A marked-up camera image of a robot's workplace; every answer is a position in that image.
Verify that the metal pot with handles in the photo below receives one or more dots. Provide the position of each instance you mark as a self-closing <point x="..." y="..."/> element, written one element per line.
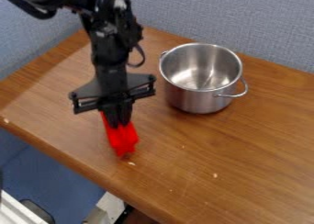
<point x="203" y="77"/>

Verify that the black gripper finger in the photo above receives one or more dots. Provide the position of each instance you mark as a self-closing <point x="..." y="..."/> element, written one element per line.
<point x="111" y="115"/>
<point x="126" y="111"/>

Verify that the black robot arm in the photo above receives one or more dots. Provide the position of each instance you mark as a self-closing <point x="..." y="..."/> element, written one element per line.
<point x="115" y="34"/>

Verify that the red plastic block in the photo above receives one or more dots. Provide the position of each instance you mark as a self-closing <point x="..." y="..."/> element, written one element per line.
<point x="122" y="137"/>

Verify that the white table leg bracket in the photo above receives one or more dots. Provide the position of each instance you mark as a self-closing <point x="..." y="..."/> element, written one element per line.
<point x="107" y="211"/>

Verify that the white ribbed box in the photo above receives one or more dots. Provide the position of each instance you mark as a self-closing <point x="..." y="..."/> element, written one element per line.
<point x="15" y="213"/>

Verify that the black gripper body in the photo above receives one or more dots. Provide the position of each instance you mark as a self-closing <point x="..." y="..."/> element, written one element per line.
<point x="111" y="87"/>

